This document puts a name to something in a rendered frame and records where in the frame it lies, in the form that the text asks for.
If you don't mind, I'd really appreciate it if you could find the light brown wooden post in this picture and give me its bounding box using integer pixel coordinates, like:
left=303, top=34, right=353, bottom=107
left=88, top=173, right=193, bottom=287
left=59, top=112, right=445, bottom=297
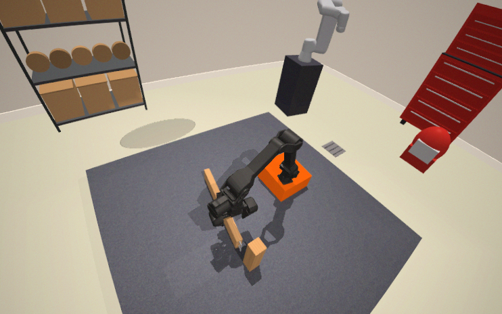
left=243, top=237, right=267, bottom=271

